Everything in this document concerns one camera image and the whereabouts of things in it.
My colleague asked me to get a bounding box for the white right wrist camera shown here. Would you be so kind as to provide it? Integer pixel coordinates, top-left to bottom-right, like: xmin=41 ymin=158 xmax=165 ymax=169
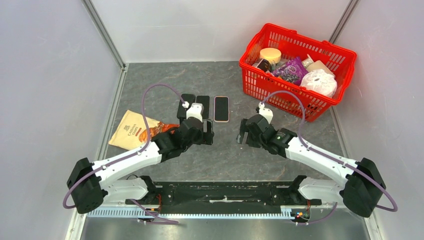
xmin=256 ymin=102 xmax=274 ymax=124

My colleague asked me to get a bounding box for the black smartphone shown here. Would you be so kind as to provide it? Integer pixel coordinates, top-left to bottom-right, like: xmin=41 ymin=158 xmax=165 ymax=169
xmin=195 ymin=95 xmax=210 ymax=120

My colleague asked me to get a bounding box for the red plastic shopping basket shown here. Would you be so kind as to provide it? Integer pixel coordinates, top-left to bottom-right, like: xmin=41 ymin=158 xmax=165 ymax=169
xmin=239 ymin=23 xmax=357 ymax=122

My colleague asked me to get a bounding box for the white plastic bag item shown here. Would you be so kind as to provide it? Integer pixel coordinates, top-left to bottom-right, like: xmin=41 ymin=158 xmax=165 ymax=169
xmin=300 ymin=69 xmax=338 ymax=98

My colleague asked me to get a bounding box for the beige box in basket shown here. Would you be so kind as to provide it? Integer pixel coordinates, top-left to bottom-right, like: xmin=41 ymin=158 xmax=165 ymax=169
xmin=306 ymin=60 xmax=335 ymax=76

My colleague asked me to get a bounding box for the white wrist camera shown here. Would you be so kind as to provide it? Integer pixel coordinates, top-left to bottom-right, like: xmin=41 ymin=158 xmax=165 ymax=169
xmin=182 ymin=101 xmax=204 ymax=122
xmin=256 ymin=102 xmax=274 ymax=124

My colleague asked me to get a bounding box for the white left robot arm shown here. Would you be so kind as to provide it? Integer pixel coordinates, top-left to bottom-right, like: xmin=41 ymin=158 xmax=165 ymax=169
xmin=63 ymin=117 xmax=214 ymax=214

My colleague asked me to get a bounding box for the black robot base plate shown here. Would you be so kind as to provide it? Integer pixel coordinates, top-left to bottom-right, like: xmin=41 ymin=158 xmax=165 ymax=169
xmin=137 ymin=175 xmax=322 ymax=215

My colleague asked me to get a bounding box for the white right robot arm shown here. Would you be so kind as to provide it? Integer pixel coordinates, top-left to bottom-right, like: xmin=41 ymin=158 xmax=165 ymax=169
xmin=237 ymin=114 xmax=386 ymax=218

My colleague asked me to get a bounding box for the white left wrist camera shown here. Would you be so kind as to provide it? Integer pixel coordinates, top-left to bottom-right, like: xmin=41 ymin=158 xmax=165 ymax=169
xmin=182 ymin=101 xmax=204 ymax=122

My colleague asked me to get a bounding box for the cassava chips snack bag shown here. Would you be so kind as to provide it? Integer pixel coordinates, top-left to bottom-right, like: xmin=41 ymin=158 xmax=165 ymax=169
xmin=108 ymin=110 xmax=179 ymax=150

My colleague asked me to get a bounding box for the yellow lid jar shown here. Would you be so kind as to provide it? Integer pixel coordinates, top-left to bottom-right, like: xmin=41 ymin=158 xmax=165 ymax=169
xmin=259 ymin=47 xmax=282 ymax=65

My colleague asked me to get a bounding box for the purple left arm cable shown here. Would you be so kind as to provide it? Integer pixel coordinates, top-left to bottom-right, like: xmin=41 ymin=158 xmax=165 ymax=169
xmin=62 ymin=83 xmax=190 ymax=210

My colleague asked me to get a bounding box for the purple snack packet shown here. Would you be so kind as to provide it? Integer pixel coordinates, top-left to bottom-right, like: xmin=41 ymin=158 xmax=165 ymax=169
xmin=271 ymin=57 xmax=309 ymax=86

